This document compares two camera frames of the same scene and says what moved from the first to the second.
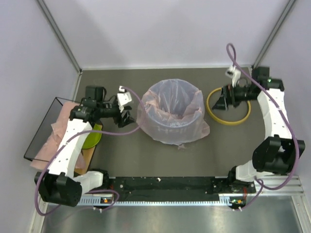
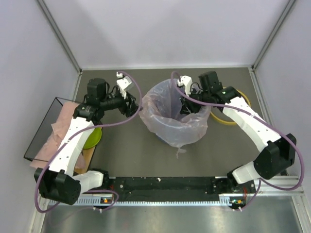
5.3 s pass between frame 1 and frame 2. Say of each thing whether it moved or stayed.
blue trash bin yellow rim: moved
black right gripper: moved
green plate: stayed
